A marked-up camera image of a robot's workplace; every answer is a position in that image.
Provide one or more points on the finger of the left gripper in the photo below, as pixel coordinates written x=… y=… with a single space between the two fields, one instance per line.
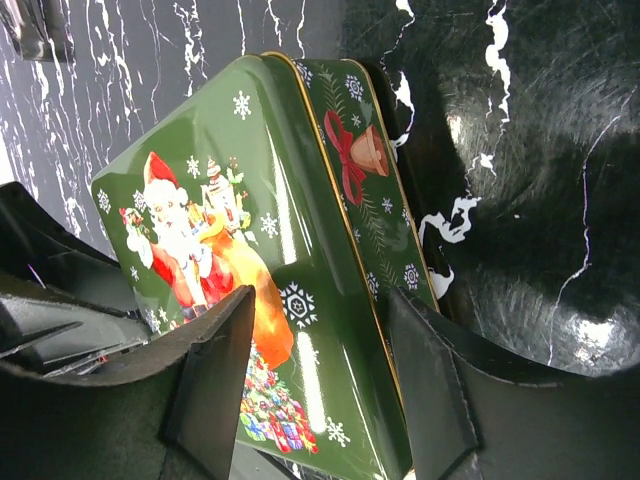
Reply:
x=52 y=338
x=35 y=247

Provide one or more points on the gold cookie tin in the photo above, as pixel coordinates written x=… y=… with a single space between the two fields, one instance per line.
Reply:
x=351 y=126

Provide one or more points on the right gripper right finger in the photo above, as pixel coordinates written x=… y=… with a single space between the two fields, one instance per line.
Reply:
x=475 y=410

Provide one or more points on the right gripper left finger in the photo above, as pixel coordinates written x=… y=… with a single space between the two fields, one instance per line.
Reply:
x=166 y=410

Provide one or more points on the steel serving tongs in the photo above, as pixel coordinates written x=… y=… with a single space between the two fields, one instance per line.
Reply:
x=37 y=30

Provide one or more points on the gold tin lid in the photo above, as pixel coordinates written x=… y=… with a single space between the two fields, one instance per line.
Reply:
x=235 y=188

